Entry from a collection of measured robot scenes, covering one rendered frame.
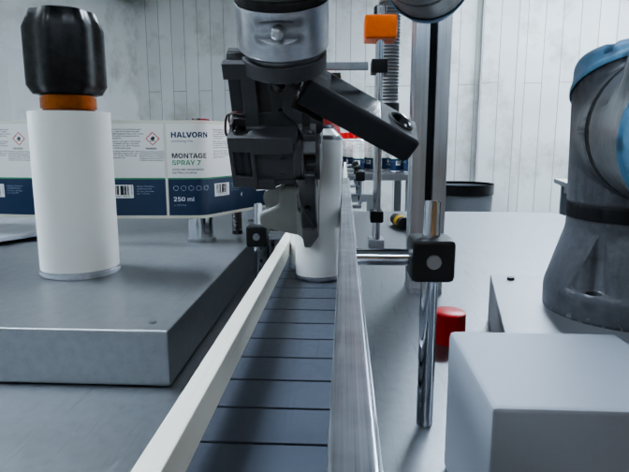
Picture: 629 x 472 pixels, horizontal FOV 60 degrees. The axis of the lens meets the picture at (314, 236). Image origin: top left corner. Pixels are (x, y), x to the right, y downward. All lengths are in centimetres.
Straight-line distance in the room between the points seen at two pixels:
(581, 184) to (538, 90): 478
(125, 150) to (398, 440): 62
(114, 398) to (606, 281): 42
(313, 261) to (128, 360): 22
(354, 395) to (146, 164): 73
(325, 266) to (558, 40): 486
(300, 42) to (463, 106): 482
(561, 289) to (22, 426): 45
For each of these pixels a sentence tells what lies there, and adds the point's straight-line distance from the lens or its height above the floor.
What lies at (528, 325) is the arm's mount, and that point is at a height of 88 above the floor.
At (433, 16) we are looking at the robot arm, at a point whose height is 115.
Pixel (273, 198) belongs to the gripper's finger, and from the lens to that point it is 58.
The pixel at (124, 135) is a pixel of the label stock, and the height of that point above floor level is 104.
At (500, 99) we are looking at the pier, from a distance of 514.
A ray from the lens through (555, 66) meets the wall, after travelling 534.
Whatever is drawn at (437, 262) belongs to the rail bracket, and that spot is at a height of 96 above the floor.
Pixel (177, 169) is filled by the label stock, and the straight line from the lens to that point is 86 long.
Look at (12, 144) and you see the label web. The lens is 96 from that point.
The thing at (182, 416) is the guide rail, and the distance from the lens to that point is 26.
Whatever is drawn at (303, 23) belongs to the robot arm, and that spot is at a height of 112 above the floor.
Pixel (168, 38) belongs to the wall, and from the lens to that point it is 603.
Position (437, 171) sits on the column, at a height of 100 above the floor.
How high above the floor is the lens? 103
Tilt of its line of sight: 10 degrees down
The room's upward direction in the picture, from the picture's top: straight up
